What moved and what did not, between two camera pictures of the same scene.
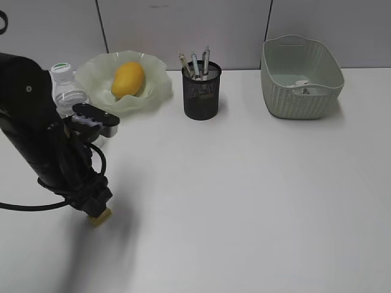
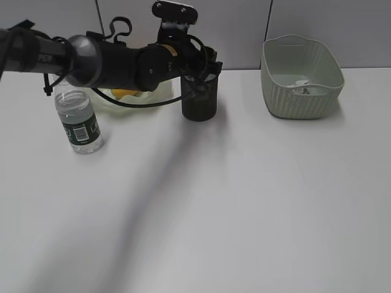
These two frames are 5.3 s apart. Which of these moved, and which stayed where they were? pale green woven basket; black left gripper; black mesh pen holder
Moved: black left gripper
Stayed: pale green woven basket; black mesh pen holder
